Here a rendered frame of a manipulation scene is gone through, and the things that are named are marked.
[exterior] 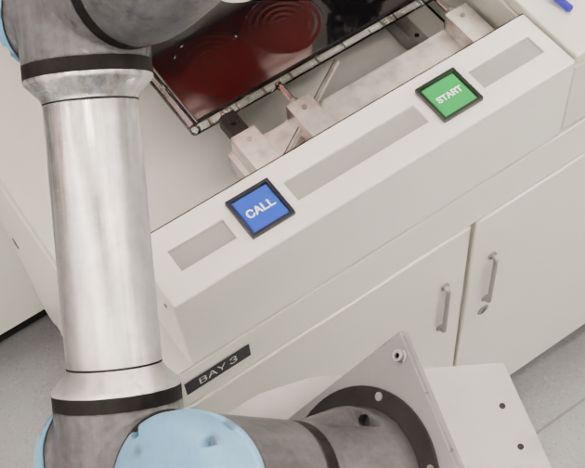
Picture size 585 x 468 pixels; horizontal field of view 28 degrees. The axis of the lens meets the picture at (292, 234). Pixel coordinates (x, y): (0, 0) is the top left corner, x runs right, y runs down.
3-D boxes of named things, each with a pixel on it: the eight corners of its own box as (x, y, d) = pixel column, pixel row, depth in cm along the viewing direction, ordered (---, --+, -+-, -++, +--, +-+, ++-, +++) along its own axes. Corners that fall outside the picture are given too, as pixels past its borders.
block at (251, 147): (232, 151, 141) (229, 136, 138) (255, 137, 142) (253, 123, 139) (269, 195, 137) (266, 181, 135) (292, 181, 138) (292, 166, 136)
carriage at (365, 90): (229, 168, 143) (227, 154, 141) (462, 32, 153) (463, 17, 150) (266, 213, 140) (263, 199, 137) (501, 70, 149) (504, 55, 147)
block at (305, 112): (287, 120, 143) (285, 105, 141) (309, 107, 144) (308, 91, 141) (324, 162, 139) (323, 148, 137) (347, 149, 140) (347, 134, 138)
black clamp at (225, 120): (220, 128, 143) (217, 115, 140) (235, 119, 143) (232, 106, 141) (235, 147, 141) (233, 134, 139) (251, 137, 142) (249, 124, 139)
